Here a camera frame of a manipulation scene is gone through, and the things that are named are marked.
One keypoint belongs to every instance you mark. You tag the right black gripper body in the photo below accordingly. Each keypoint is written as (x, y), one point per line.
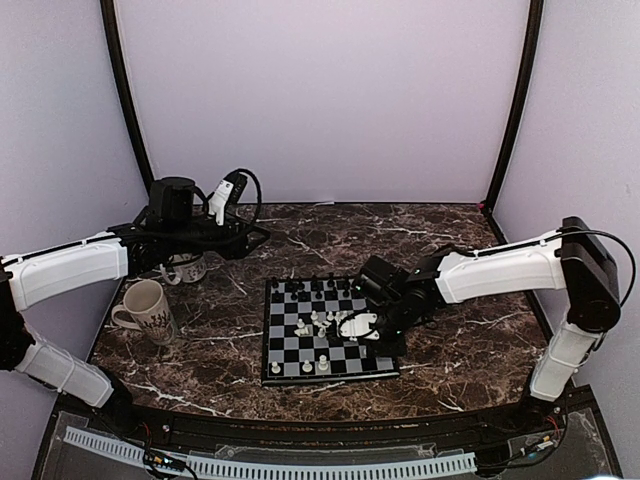
(397, 346)

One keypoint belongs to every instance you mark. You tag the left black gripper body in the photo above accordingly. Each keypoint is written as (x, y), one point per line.
(223, 247)

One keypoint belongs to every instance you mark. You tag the black grey chess board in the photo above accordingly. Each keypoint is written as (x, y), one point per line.
(300, 342)

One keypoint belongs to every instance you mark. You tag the white pawn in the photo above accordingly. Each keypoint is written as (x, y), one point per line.
(306, 368)

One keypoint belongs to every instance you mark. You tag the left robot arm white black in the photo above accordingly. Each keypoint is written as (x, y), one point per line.
(178, 225)

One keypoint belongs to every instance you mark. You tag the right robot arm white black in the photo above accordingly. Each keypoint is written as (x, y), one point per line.
(571, 258)

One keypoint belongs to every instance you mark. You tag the black chess pieces row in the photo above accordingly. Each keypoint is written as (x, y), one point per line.
(330, 287)

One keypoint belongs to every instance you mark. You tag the white mug orange inside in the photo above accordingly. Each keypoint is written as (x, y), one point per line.
(184, 268)

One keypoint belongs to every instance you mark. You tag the white mug floral pattern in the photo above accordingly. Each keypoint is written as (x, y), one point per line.
(145, 308)

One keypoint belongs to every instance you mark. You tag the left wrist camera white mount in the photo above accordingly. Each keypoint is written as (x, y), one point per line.
(230, 190)

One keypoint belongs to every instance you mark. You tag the black front rail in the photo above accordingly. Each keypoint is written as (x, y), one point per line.
(173, 427)

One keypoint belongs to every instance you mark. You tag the white slotted cable duct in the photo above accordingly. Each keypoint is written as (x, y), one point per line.
(265, 464)

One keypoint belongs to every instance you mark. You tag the right black frame post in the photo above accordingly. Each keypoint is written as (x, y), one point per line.
(525, 70)

